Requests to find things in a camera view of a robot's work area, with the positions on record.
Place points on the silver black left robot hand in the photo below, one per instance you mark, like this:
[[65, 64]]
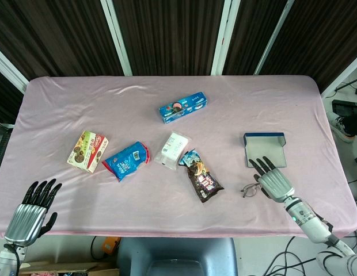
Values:
[[26, 221]]

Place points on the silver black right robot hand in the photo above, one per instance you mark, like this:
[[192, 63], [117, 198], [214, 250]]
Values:
[[276, 184]]

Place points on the thin metal eyeglasses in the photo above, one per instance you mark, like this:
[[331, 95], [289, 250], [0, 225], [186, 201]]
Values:
[[249, 192]]

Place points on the blue grey box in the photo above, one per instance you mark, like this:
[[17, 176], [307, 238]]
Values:
[[267, 149]]

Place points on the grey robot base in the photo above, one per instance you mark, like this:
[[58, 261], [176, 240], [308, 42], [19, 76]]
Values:
[[178, 256]]

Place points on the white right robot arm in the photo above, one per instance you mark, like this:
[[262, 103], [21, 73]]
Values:
[[308, 222]]

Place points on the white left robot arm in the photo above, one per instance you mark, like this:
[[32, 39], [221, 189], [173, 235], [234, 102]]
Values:
[[5, 260]]

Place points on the brown cardboard box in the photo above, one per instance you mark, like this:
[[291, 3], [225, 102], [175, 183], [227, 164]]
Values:
[[66, 270]]

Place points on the dark brown cookie bag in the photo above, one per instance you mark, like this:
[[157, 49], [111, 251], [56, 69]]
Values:
[[204, 181]]

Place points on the orange tool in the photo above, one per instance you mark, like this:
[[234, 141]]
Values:
[[110, 245]]

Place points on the cream green cookie box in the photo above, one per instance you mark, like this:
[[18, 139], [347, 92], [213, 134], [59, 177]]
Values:
[[89, 152]]

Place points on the black device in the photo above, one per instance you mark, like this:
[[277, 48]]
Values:
[[345, 107]]

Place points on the white clear wrapped packet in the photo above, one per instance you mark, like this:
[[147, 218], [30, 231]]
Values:
[[172, 149]]

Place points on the pink tablecloth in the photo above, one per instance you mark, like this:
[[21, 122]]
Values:
[[167, 207]]

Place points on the blue snack bag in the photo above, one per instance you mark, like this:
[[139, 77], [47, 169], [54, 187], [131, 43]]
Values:
[[126, 161]]

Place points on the blue Oreo cookie box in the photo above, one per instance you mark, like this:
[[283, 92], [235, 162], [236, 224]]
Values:
[[181, 109]]

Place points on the white partition frame post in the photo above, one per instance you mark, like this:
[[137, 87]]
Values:
[[10, 69], [118, 37], [342, 74], [224, 37], [273, 37]]

